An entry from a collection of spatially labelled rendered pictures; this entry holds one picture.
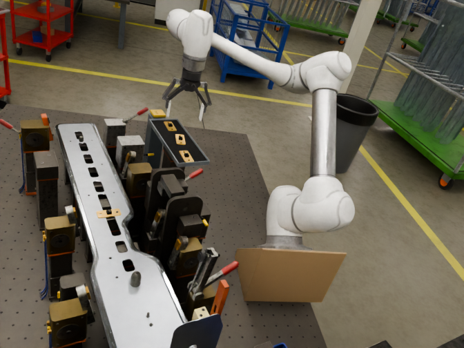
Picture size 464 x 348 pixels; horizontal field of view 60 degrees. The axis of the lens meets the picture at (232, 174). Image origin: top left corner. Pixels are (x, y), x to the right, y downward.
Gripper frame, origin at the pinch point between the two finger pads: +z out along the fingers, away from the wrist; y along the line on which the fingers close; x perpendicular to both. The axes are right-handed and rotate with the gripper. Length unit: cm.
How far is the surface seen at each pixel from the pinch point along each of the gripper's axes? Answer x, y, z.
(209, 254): 72, -2, 7
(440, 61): -279, -351, 19
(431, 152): -189, -320, 100
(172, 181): 35.6, 6.2, 8.7
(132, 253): 52, 18, 28
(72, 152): -7, 44, 28
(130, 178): 15.3, 19.8, 23.1
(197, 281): 72, 0, 18
